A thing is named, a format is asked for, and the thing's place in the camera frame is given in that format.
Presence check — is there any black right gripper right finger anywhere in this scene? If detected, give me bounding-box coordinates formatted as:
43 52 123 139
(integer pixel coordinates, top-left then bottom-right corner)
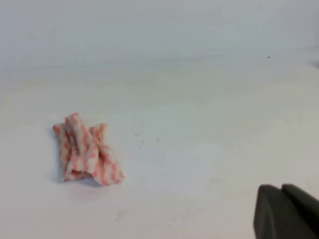
282 184 319 214

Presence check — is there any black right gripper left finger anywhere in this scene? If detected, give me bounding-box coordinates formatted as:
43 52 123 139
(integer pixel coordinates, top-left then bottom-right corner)
253 184 319 239

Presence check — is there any pink white striped rag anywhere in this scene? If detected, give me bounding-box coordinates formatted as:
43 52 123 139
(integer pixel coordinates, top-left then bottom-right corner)
52 113 125 186

